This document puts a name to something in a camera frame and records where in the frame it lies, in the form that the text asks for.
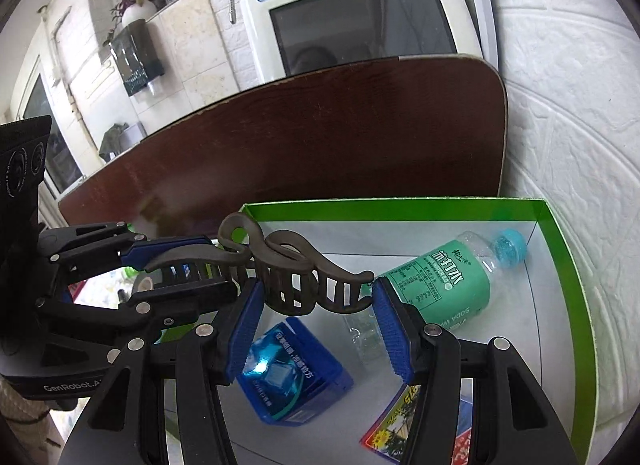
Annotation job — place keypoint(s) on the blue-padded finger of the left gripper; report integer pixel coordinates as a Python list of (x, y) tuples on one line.
[(142, 252)]

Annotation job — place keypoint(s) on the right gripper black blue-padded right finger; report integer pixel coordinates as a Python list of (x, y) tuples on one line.
[(513, 422)]

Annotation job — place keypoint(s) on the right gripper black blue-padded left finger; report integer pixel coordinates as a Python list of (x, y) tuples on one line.
[(124, 421)]

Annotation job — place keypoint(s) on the playing cards box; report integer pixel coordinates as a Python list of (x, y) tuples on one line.
[(388, 435)]

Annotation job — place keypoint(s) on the brown plastic hair claw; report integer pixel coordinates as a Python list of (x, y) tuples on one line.
[(295, 275)]

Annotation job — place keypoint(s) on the blue square box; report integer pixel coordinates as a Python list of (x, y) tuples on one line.
[(289, 377)]

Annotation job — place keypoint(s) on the black tape roll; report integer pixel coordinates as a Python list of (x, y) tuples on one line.
[(146, 281)]

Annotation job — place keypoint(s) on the dark cloth on counter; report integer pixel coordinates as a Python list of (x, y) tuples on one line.
[(114, 142)]

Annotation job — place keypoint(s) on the green cardboard box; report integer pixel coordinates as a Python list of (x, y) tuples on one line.
[(544, 316)]

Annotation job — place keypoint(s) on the plastic water bottle green label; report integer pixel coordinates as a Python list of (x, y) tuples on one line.
[(456, 281)]

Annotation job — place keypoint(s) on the potted plant white vase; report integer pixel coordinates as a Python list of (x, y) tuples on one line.
[(128, 11)]

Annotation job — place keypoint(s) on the white water purifier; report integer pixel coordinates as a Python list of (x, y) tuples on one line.
[(291, 37)]

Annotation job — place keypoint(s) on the dark wall dispenser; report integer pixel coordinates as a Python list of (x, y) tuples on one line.
[(136, 57)]

